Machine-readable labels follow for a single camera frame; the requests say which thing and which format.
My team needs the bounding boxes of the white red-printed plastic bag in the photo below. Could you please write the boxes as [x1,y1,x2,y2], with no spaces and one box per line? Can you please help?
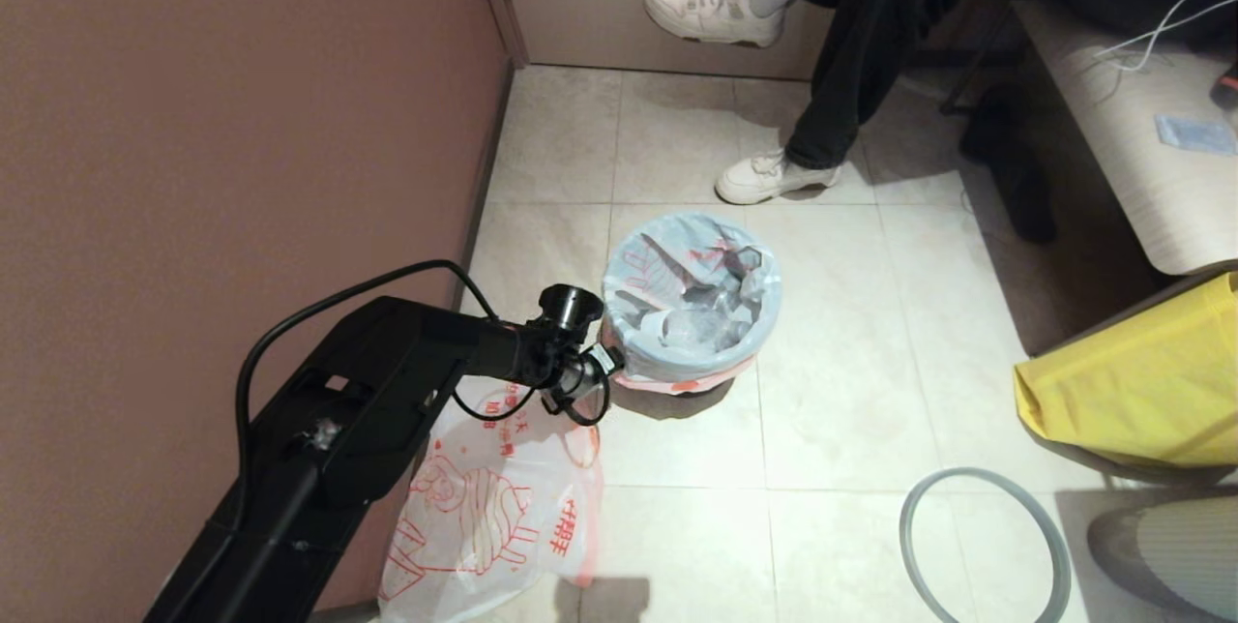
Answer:
[379,381,604,622]

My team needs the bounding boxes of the yellow fabric bag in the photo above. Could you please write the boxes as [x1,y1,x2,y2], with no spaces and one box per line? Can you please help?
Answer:
[1013,273,1238,469]

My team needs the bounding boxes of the thin dark metal rod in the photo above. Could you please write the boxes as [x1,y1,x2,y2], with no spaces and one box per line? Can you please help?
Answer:
[936,9,1012,118]

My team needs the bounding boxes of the grey bin rim ring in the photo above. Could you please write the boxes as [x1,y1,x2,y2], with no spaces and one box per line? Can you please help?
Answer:
[899,468,1073,623]

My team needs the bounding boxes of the clear plastic wrapper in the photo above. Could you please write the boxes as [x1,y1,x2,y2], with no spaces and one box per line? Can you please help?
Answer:
[1154,114,1238,158]

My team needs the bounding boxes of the thin black left wrist cable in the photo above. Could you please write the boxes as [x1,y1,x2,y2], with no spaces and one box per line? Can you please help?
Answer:
[452,379,539,424]

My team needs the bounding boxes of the black round trash bin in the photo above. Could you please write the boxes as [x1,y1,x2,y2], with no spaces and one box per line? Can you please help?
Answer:
[638,377,741,399]

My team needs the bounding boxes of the clear plastic bottle grey cap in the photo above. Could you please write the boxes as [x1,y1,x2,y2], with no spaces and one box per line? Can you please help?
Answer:
[692,299,757,343]

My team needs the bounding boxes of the black trousers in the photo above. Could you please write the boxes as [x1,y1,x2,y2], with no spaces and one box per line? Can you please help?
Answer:
[766,0,1060,172]

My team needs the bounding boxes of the white garbage bag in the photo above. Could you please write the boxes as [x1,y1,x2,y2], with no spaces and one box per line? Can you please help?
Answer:
[600,211,783,398]

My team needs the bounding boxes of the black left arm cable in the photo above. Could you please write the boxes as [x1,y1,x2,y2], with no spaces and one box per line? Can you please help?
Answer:
[235,259,500,479]

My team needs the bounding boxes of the black slippers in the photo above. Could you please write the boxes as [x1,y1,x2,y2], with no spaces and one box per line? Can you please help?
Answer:
[958,86,1057,247]

